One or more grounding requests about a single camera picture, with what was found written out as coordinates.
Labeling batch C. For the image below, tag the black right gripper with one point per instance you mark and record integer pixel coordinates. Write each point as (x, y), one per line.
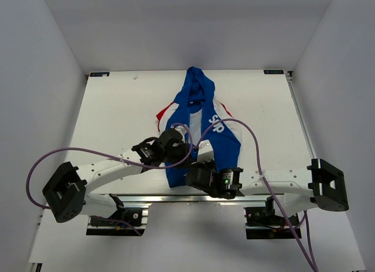
(203, 164)

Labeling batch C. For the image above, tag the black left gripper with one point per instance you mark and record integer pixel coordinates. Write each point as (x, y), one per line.
(186, 150)

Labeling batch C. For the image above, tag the blue white red jacket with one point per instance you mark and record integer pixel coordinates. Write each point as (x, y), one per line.
(197, 107)

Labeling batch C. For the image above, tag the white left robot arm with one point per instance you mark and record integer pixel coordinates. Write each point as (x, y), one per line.
(70, 190)

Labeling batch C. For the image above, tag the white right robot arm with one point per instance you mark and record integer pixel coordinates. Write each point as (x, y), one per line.
(319, 185)

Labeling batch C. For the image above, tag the blue left corner label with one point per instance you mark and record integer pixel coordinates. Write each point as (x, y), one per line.
(99, 74)

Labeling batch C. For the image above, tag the blue corner label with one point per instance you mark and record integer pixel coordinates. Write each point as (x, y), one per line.
(99, 74)
(273, 71)

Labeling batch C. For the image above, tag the blue right corner label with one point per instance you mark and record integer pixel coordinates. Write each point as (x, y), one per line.
(273, 71)

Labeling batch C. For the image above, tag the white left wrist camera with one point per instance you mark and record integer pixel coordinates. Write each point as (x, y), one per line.
(182, 131)

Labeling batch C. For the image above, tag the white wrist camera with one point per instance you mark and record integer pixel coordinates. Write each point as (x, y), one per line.
(205, 152)
(182, 131)

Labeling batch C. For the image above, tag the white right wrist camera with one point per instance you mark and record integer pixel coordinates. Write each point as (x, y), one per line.
(205, 152)

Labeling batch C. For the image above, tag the aluminium table front rail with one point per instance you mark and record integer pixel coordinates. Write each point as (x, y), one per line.
(188, 198)

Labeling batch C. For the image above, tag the aluminium table rail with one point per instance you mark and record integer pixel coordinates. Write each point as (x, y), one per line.
(188, 198)
(309, 144)

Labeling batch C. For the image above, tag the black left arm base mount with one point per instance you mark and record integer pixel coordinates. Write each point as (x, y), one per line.
(126, 221)

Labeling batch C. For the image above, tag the aluminium table right rail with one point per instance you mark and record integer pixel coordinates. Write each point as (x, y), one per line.
(309, 144)

